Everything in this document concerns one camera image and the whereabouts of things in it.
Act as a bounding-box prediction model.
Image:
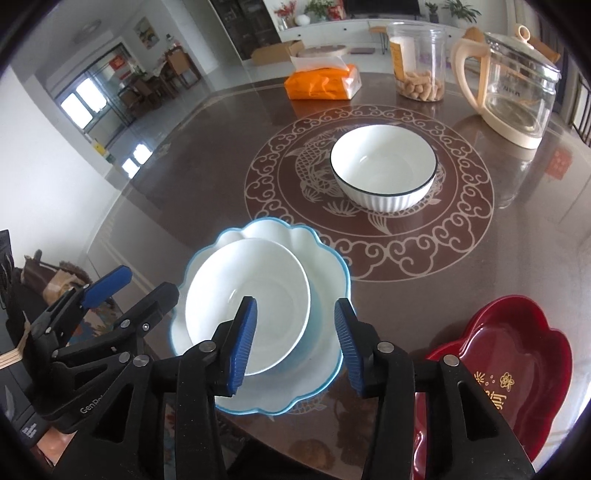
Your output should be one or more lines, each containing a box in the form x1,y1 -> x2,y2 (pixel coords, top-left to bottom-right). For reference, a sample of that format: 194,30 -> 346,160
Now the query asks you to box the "patterned red rug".
69,305 -> 139,344

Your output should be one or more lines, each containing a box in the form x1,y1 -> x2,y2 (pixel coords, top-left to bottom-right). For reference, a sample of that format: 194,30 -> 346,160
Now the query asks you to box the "brown paper bag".
21,251 -> 93,305

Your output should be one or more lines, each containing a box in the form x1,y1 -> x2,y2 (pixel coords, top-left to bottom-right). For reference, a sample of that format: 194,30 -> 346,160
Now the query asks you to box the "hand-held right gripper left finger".
60,296 -> 258,480

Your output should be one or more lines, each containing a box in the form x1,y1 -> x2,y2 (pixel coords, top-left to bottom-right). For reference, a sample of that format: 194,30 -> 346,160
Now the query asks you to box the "large red flower plate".
413,295 -> 574,463

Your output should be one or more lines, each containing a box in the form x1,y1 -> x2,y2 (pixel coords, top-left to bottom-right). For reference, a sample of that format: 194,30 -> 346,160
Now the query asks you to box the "bushy green potted plant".
305,0 -> 335,20

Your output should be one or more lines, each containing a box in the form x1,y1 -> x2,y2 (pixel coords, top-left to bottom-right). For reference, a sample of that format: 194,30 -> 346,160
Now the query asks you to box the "round ceiling lamp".
69,23 -> 105,40

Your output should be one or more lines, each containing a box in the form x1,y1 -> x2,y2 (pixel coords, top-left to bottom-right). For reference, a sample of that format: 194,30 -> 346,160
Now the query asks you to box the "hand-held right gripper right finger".
334,298 -> 536,480

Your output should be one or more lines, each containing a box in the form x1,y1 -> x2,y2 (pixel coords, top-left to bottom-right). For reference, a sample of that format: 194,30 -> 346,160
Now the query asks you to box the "dark wooden chair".
568,69 -> 591,144

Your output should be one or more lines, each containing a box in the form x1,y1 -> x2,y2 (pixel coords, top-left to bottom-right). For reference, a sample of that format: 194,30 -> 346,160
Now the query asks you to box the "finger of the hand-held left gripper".
28,265 -> 133,345
50,284 -> 180,366

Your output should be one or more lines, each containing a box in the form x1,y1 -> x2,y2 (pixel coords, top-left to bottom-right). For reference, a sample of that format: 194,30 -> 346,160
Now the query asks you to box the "blue-rimmed white flower plate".
168,217 -> 350,416

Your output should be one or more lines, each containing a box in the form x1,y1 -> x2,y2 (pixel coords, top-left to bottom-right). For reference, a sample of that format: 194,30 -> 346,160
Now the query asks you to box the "orange tissue pack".
284,55 -> 362,101

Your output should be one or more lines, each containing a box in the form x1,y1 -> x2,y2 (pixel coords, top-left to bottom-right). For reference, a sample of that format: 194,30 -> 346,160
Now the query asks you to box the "wooden bench with metal legs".
368,25 -> 393,54

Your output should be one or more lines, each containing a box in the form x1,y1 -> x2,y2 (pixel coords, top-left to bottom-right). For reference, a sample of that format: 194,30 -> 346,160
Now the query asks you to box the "black-rimmed ribbed white bowl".
329,124 -> 438,213

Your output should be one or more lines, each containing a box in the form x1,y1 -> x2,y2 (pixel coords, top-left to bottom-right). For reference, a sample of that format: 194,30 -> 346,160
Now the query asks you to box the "white tv cabinet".
279,18 -> 476,44

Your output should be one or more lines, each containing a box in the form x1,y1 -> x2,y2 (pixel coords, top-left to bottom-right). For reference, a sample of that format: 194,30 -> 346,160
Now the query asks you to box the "large green potted plant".
443,0 -> 483,26

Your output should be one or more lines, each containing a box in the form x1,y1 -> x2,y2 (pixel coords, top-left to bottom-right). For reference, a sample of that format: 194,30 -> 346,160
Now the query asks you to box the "red flower arrangement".
273,0 -> 298,29

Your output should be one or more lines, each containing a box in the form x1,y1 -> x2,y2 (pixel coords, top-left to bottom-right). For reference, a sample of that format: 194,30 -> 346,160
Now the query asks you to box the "round wooden tray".
298,44 -> 349,58

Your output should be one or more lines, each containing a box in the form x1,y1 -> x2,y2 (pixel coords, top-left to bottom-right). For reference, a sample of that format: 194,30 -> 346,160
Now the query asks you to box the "clear plastic snack jar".
387,23 -> 448,102

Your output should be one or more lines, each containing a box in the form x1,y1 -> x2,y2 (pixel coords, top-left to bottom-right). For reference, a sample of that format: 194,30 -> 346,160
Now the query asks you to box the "cardboard box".
250,40 -> 305,65

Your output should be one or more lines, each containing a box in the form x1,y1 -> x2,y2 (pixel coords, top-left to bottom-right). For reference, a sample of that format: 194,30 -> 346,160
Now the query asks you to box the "plain white bowl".
185,239 -> 311,377

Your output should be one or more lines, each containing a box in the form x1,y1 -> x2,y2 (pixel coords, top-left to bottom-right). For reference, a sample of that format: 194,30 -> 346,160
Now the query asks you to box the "black television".
346,0 -> 421,20

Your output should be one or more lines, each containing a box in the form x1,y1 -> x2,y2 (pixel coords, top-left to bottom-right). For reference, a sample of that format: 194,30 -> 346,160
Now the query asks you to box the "framed wall picture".
134,17 -> 155,50

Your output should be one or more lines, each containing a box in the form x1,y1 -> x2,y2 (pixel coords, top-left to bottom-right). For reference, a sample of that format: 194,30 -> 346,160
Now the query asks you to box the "small red flower plate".
434,320 -> 561,437

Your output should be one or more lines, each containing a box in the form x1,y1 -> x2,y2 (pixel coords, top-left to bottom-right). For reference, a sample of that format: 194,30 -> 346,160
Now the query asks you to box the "wooden dining chair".
164,46 -> 201,90

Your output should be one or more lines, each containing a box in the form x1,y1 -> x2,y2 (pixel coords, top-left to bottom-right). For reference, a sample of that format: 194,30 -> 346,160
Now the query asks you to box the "dark bookshelf cabinet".
210,0 -> 282,61

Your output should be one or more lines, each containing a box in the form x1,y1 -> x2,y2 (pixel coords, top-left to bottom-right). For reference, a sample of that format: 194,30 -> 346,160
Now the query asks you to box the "glass kettle with cream handle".
451,24 -> 561,149

